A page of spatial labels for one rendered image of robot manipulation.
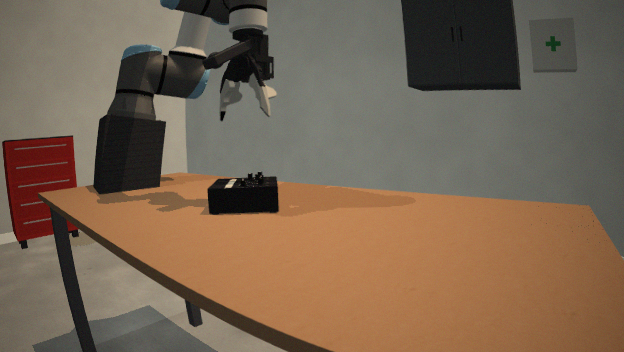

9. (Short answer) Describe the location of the black lighting desk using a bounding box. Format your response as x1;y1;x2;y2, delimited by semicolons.
207;172;279;215

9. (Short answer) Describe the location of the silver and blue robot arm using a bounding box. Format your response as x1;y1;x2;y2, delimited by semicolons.
107;0;267;120

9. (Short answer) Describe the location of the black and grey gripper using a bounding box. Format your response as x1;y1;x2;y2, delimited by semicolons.
220;28;277;121

